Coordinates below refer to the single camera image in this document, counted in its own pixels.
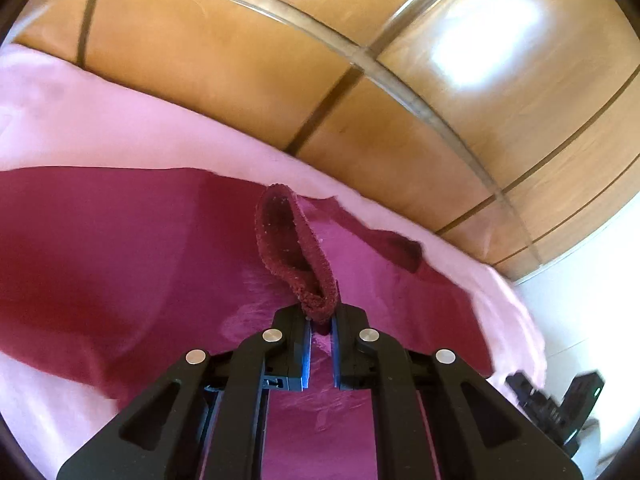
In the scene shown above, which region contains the dark red towel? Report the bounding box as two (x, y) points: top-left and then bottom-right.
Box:
(0, 166), (497, 480)

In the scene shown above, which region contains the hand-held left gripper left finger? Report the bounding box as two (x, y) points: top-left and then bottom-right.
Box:
(56, 305), (313, 480)

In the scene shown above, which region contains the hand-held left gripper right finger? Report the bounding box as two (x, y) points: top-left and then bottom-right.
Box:
(332, 305), (584, 480)

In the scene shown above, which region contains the wooden wardrobe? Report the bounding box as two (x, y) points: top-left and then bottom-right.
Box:
(10, 0), (640, 281)

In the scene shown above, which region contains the pink bed sheet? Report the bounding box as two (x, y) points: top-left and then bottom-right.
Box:
(0, 42), (548, 480)

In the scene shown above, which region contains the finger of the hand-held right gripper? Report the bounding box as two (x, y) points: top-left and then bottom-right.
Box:
(505, 372), (557, 435)

